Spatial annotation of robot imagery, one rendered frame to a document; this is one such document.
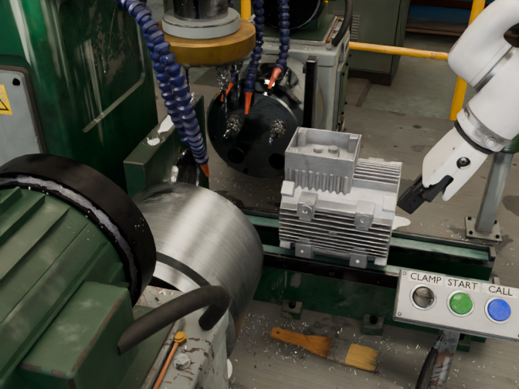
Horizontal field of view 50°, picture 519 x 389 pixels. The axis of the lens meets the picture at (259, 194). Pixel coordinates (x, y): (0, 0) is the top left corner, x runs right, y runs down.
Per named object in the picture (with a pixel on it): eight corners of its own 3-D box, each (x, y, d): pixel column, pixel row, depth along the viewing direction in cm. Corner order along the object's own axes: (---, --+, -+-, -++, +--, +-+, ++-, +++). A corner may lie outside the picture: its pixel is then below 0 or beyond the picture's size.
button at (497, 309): (484, 319, 77) (487, 318, 75) (486, 298, 78) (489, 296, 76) (507, 323, 76) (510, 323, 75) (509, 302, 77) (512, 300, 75)
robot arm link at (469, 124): (516, 150, 80) (500, 164, 82) (509, 123, 87) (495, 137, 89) (469, 118, 79) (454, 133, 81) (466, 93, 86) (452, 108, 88)
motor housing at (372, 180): (276, 266, 105) (278, 181, 95) (298, 211, 121) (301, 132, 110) (382, 286, 101) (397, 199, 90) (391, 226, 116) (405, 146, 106)
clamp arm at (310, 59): (297, 175, 119) (302, 59, 105) (300, 168, 121) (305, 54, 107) (313, 177, 118) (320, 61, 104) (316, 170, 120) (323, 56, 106)
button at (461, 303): (446, 312, 78) (449, 311, 76) (449, 292, 79) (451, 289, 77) (469, 316, 77) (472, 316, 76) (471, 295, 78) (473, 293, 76)
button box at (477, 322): (391, 320, 83) (394, 317, 78) (398, 273, 85) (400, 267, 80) (514, 343, 79) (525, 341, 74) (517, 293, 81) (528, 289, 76)
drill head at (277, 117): (195, 190, 129) (188, 88, 115) (244, 115, 162) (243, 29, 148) (302, 205, 123) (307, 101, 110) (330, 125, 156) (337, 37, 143)
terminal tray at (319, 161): (283, 187, 100) (284, 152, 96) (296, 158, 109) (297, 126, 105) (350, 197, 98) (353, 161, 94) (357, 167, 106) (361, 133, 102)
